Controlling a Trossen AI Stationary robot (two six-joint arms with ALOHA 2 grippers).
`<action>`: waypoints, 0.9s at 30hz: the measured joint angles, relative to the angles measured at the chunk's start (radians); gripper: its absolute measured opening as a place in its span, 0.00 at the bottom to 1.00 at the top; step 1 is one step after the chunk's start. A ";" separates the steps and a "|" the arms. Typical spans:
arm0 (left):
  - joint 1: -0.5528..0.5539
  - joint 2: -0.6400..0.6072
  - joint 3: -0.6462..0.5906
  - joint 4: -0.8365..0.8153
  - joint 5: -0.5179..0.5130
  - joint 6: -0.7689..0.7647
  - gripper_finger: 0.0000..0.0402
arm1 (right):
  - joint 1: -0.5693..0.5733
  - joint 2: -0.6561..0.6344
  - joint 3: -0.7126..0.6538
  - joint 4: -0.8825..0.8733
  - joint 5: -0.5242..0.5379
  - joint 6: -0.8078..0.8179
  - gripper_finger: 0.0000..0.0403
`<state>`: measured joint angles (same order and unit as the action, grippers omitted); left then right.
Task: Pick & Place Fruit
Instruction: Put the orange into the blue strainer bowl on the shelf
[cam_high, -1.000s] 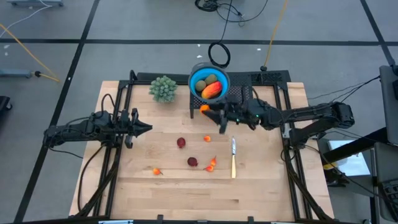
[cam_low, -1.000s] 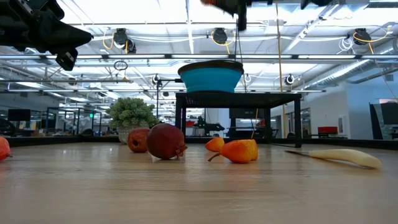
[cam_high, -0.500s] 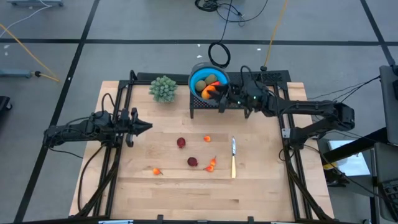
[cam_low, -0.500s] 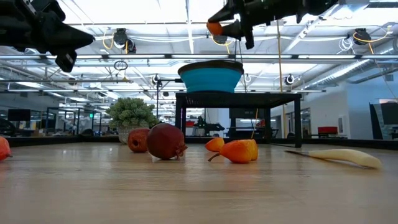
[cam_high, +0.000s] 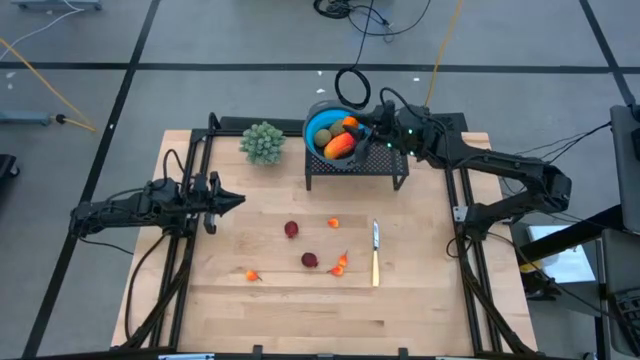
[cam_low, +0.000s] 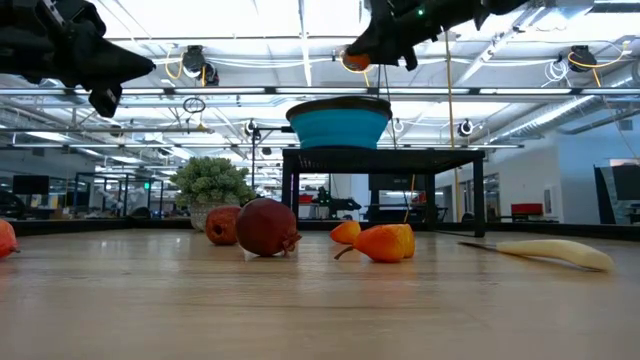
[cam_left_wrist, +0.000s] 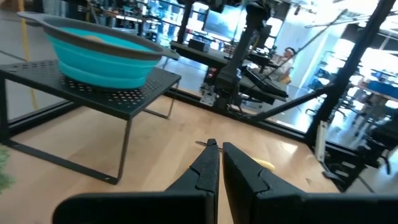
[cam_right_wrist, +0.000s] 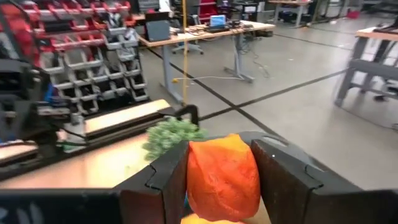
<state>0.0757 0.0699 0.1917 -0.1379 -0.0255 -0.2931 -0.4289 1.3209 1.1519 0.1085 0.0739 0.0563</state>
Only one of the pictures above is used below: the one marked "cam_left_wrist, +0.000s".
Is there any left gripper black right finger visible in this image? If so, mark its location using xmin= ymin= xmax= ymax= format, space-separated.
xmin=223 ymin=142 xmax=304 ymax=224

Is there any green toy grape bunch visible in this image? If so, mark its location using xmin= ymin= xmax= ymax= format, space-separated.
xmin=0 ymin=146 xmax=16 ymax=194

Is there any dark grey side desk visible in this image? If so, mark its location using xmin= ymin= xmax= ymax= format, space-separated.
xmin=238 ymin=65 xmax=289 ymax=105
xmin=170 ymin=40 xmax=229 ymax=72

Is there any knife with cream handle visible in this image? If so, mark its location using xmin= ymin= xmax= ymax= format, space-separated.
xmin=195 ymin=141 xmax=276 ymax=172

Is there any person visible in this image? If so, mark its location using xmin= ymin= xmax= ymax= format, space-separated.
xmin=276 ymin=46 xmax=296 ymax=85

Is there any black perforated metal shelf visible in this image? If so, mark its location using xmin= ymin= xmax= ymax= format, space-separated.
xmin=0 ymin=58 xmax=182 ymax=185

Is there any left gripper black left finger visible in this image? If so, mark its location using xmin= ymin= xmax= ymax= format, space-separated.
xmin=166 ymin=139 xmax=220 ymax=224

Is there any silver aluminium bracket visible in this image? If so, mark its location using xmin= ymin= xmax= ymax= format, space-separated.
xmin=314 ymin=120 xmax=330 ymax=162

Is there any blue collapsible bowl grey rim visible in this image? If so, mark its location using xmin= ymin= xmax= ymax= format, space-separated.
xmin=17 ymin=11 xmax=180 ymax=90

